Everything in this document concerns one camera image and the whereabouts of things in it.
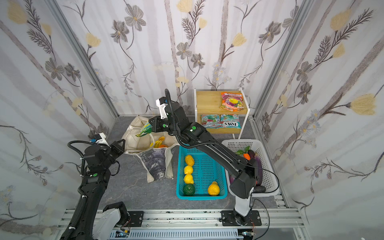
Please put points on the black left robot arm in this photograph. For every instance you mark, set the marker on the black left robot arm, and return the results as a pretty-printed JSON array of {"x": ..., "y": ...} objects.
[{"x": 96, "y": 161}]

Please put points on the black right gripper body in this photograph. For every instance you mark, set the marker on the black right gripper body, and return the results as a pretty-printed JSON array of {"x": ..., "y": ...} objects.
[{"x": 157, "y": 123}]

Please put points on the red green candy bag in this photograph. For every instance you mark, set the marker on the red green candy bag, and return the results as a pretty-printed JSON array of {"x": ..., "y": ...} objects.
[{"x": 211, "y": 121}]

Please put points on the dark cucumber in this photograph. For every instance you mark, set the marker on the dark cucumber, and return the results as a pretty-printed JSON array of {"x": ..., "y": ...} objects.
[{"x": 259, "y": 189}]

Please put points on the yellow lemon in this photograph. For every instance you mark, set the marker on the yellow lemon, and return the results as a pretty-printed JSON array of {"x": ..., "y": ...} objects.
[
  {"x": 189, "y": 160},
  {"x": 188, "y": 179},
  {"x": 188, "y": 170}
]

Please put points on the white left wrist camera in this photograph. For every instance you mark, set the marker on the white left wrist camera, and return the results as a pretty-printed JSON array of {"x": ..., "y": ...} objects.
[{"x": 99, "y": 139}]

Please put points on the yellow lemon top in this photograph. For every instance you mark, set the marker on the yellow lemon top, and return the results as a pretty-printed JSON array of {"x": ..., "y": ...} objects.
[{"x": 189, "y": 160}]

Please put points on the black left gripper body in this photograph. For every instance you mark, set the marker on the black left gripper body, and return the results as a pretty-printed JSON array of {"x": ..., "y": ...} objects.
[{"x": 113, "y": 148}]

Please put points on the cream canvas tote bag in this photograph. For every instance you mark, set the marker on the cream canvas tote bag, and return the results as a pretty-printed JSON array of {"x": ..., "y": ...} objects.
[{"x": 157, "y": 162}]

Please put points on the green snack bag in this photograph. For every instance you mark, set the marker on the green snack bag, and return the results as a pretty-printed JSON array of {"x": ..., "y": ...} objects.
[{"x": 146, "y": 129}]

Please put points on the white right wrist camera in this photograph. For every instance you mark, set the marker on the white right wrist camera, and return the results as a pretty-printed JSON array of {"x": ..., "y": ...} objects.
[{"x": 161, "y": 104}]

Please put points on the orange snack bag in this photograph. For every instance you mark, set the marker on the orange snack bag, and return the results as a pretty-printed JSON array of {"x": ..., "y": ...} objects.
[{"x": 233, "y": 102}]

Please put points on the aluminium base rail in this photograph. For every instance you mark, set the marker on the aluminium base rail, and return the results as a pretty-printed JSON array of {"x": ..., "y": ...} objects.
[{"x": 280, "y": 224}]

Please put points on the white wooden shelf rack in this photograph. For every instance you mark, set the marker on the white wooden shelf rack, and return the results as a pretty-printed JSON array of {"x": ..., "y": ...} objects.
[{"x": 209, "y": 102}]

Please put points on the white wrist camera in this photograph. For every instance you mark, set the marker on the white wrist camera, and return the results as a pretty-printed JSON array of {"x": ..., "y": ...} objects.
[
  {"x": 161, "y": 104},
  {"x": 99, "y": 139}
]

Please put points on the orange carrot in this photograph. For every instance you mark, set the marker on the orange carrot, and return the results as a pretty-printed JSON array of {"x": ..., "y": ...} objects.
[{"x": 247, "y": 156}]

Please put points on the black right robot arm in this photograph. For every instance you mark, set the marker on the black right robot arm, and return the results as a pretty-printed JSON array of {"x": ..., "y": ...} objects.
[{"x": 189, "y": 135}]

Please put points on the teal plastic basket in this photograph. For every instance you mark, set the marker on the teal plastic basket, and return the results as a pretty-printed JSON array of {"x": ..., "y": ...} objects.
[{"x": 205, "y": 171}]

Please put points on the yellow banana bunch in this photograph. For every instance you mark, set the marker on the yellow banana bunch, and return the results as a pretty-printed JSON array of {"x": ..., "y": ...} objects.
[{"x": 157, "y": 143}]

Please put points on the purple eggplant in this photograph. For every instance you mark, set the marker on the purple eggplant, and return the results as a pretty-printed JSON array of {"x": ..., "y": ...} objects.
[{"x": 257, "y": 163}]

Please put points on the white plastic basket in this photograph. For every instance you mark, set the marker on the white plastic basket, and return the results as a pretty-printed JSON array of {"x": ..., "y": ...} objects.
[{"x": 270, "y": 182}]

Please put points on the green avocado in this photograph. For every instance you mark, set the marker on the green avocado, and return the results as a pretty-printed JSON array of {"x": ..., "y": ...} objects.
[{"x": 189, "y": 190}]

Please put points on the Fox's candy bag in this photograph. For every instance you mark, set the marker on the Fox's candy bag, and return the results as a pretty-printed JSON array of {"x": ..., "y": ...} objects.
[{"x": 230, "y": 121}]

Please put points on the large yellow citrus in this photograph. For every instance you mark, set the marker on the large yellow citrus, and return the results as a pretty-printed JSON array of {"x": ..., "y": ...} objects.
[{"x": 214, "y": 189}]

